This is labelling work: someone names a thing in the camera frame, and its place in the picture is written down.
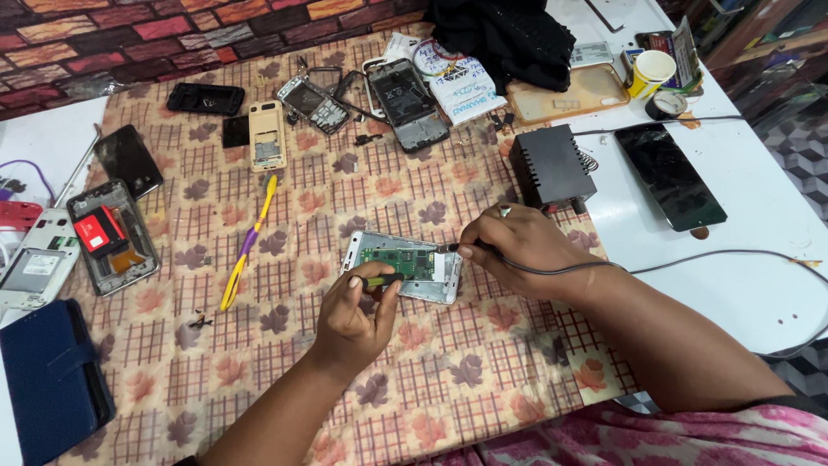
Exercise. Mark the black tape roll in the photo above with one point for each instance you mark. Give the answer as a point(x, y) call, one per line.
point(666, 105)

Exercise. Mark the white phone bezel frame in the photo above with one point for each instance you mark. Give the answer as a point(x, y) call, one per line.
point(370, 84)

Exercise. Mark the person's left hand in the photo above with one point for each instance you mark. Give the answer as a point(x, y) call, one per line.
point(349, 330)

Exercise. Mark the opened phone with orange flex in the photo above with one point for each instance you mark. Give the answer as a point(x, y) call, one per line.
point(132, 259)

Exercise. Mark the beige clear phone case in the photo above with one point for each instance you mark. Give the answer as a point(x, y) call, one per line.
point(569, 97)

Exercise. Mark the yellow and white paper cup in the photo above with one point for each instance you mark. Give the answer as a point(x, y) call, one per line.
point(647, 74)

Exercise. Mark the red plastic cover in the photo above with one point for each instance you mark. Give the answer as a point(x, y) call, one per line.
point(18, 213)

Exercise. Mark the checked leaf pattern tablecloth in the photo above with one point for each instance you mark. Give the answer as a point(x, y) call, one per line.
point(291, 362)

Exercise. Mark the silver opened phone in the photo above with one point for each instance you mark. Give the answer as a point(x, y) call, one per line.
point(446, 285)

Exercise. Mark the black cloth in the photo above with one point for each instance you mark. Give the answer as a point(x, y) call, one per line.
point(504, 39)

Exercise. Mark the white printed packet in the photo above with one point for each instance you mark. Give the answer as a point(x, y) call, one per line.
point(469, 87)

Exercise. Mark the person's right hand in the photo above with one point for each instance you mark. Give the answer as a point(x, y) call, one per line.
point(537, 255)

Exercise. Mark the small black phone part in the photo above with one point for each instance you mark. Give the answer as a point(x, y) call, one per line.
point(367, 138)

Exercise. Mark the black power supply box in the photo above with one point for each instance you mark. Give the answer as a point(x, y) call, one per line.
point(550, 168)

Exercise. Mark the person's pink patterned clothing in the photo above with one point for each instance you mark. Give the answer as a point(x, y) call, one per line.
point(647, 437)

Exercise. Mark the glass display cabinet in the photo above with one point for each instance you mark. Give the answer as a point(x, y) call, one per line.
point(770, 58)

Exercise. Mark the thin metal rod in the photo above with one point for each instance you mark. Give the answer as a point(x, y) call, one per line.
point(77, 165)

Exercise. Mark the printed packet stack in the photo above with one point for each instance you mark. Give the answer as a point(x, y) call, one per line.
point(679, 55)

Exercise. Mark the small black display panel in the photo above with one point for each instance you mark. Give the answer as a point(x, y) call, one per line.
point(236, 132)

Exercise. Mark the blue wallet phone case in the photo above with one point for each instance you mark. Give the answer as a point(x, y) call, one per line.
point(48, 382)

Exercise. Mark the tiny black parts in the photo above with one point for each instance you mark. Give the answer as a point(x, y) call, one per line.
point(200, 320)

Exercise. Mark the red phone battery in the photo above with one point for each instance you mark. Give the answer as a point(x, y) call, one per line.
point(98, 232)

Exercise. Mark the small silver keypad phone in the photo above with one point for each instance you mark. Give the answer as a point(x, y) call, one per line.
point(314, 103)

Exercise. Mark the green circuit board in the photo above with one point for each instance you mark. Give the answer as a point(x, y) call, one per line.
point(404, 262)

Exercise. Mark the large black phone screen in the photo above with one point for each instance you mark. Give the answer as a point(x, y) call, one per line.
point(669, 175)

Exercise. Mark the grey phone battery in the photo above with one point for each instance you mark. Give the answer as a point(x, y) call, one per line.
point(590, 54)

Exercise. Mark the black phone with worn screen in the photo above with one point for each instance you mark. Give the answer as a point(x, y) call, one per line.
point(128, 160)

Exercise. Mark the yellow and purple toothbrush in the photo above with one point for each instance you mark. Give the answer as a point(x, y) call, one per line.
point(249, 239)

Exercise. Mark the white opened phone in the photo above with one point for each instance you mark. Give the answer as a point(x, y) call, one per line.
point(39, 265)

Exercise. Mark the dark grey phone frame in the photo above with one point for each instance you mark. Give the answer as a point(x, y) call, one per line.
point(407, 103)

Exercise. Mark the beige phone housing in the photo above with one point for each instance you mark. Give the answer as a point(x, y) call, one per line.
point(268, 136)

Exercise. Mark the black phone back cover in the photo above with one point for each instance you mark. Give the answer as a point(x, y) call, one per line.
point(206, 99)

